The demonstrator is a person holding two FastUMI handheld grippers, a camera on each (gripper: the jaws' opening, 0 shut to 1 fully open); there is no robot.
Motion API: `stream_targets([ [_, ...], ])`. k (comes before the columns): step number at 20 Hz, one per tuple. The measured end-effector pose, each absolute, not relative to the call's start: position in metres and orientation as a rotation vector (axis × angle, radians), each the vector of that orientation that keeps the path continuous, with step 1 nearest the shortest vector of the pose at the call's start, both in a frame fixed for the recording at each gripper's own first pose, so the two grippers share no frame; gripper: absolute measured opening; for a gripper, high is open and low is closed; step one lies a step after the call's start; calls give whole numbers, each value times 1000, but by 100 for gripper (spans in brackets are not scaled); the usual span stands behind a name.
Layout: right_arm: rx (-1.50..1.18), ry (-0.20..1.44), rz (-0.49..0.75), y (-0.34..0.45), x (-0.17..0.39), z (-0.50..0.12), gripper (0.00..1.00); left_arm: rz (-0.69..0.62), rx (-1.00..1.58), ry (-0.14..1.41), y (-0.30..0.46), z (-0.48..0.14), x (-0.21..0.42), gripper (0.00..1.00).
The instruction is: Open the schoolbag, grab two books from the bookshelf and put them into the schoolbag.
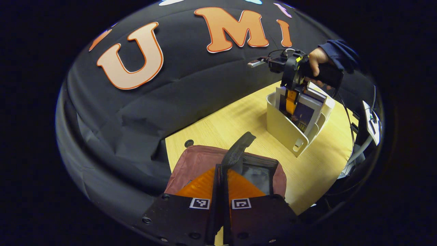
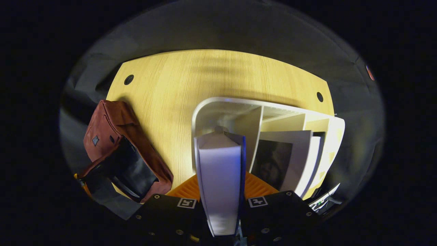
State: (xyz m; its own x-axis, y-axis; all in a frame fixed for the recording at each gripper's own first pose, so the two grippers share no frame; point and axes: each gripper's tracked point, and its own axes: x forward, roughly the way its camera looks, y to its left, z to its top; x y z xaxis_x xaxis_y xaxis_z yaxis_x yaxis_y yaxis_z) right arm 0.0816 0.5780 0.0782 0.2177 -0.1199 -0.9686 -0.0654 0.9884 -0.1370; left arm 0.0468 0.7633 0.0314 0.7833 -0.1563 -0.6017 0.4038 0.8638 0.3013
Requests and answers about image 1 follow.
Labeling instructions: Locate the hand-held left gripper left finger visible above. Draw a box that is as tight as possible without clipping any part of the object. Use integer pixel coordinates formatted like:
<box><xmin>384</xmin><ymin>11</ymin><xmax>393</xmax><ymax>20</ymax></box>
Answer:
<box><xmin>142</xmin><ymin>164</ymin><xmax>222</xmax><ymax>246</ymax></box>

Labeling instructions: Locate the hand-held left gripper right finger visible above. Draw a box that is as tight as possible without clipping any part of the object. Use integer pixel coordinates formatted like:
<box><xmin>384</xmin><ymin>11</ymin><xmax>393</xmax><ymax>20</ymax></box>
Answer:
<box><xmin>224</xmin><ymin>167</ymin><xmax>297</xmax><ymax>246</ymax></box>

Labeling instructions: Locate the blue cover book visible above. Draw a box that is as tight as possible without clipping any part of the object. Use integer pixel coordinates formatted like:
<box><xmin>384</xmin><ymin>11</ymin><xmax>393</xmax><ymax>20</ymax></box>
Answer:
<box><xmin>276</xmin><ymin>86</ymin><xmax>323</xmax><ymax>134</ymax></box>

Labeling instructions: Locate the cream plastic bookshelf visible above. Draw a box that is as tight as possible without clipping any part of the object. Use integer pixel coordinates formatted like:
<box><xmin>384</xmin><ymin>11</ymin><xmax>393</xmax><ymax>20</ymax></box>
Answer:
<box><xmin>266</xmin><ymin>82</ymin><xmax>336</xmax><ymax>158</ymax></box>

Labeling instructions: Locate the maroon schoolbag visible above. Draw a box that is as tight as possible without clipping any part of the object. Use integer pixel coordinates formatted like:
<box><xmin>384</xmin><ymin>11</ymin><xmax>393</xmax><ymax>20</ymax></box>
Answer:
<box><xmin>165</xmin><ymin>132</ymin><xmax>287</xmax><ymax>199</ymax></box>

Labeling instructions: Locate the short camera cable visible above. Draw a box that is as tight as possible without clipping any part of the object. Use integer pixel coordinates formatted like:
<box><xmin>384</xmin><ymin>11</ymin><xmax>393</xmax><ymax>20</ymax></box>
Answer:
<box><xmin>267</xmin><ymin>48</ymin><xmax>305</xmax><ymax>58</ymax></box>

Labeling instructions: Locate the black trailing cable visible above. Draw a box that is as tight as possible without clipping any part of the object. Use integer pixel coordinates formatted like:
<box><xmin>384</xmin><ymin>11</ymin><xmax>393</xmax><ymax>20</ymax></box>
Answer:
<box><xmin>336</xmin><ymin>88</ymin><xmax>356</xmax><ymax>148</ymax></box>

